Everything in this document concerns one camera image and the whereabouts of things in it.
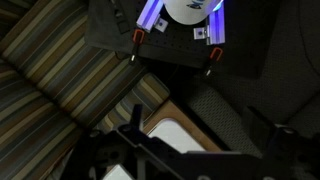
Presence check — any aluminium extrusion rail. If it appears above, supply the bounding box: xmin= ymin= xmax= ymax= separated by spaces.
xmin=136 ymin=0 xmax=168 ymax=33
xmin=193 ymin=1 xmax=225 ymax=45

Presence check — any left aluminium extrusion rail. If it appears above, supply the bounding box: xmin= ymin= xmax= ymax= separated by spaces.
xmin=136 ymin=0 xmax=168 ymax=33

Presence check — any wooden framed white table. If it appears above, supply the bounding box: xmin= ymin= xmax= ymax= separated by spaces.
xmin=96 ymin=99 xmax=222 ymax=180

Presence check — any left orange clamp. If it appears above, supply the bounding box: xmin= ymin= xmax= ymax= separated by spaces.
xmin=129 ymin=29 xmax=145 ymax=64

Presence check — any striped fabric couch cushion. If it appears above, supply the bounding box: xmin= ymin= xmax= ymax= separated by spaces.
xmin=0 ymin=0 xmax=170 ymax=180

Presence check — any orange clamp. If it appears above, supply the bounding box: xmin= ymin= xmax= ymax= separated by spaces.
xmin=204 ymin=47 xmax=223 ymax=76
xmin=129 ymin=29 xmax=145 ymax=64

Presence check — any dark grey textured chair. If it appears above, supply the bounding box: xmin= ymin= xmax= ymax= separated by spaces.
xmin=187 ymin=0 xmax=320 ymax=156

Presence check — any black perforated mounting board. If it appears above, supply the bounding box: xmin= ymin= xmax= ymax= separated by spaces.
xmin=84 ymin=0 xmax=278 ymax=78

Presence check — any right aluminium extrusion rail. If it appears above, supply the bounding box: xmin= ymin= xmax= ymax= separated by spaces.
xmin=193 ymin=1 xmax=225 ymax=45

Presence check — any right orange clamp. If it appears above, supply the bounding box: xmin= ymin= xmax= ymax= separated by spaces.
xmin=204 ymin=47 xmax=223 ymax=76

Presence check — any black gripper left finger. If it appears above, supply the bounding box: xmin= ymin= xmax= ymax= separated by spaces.
xmin=62 ymin=104 xmax=181 ymax=180

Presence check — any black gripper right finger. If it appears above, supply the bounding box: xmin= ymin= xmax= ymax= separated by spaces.
xmin=247 ymin=106 xmax=320 ymax=180

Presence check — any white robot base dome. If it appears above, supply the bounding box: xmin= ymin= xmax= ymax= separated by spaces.
xmin=162 ymin=0 xmax=224 ymax=25

